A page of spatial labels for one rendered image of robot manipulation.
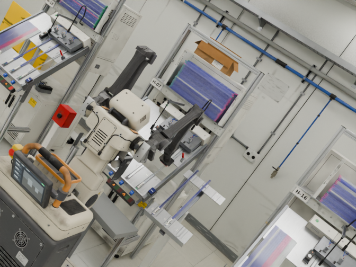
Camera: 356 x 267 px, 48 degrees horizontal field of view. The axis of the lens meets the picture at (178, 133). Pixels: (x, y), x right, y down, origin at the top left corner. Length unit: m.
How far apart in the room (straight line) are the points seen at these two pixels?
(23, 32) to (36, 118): 0.81
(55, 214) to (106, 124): 0.55
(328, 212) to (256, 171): 1.71
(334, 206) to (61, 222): 1.83
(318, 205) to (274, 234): 0.37
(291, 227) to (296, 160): 1.60
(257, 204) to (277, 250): 1.78
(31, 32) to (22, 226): 2.31
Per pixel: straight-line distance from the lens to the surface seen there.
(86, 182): 2.34
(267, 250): 2.85
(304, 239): 2.99
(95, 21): 3.81
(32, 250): 2.12
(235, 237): 4.73
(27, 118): 3.96
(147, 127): 3.23
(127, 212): 3.31
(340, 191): 2.95
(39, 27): 4.11
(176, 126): 2.37
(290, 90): 4.53
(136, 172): 2.98
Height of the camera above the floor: 1.84
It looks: 13 degrees down
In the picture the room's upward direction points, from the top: 34 degrees clockwise
